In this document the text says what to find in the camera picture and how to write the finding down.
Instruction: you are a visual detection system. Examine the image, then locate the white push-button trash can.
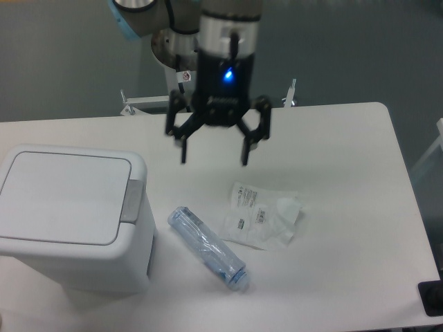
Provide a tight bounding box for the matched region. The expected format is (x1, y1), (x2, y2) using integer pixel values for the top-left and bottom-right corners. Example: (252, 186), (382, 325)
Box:
(1, 144), (156, 293)

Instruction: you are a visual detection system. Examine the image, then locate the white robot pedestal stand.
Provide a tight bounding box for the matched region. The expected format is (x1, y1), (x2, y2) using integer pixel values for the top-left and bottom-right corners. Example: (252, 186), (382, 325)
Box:
(119, 64), (298, 117)

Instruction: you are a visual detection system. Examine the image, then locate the white frame at right edge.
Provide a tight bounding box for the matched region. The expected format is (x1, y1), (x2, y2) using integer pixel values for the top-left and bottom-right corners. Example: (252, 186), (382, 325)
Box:
(410, 118), (442, 185)

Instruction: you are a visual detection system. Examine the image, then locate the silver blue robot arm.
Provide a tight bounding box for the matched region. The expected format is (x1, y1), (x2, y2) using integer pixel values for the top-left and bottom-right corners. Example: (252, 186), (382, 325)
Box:
(108, 1), (271, 165)

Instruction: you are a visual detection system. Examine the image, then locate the crumpled clear plastic bag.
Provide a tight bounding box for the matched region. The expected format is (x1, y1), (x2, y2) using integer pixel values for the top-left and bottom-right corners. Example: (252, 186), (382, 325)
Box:
(219, 181), (302, 250)

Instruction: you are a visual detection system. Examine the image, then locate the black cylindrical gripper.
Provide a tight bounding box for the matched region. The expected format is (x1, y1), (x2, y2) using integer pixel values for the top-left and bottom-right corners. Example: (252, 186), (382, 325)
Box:
(165, 50), (271, 165)

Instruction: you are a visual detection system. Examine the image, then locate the black device at table edge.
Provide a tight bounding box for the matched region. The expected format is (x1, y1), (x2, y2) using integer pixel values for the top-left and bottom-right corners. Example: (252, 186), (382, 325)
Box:
(418, 280), (442, 317)

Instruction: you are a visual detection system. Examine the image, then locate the clear crushed plastic bottle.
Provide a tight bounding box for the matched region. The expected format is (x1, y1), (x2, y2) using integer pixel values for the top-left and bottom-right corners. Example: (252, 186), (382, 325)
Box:
(168, 206), (250, 292)

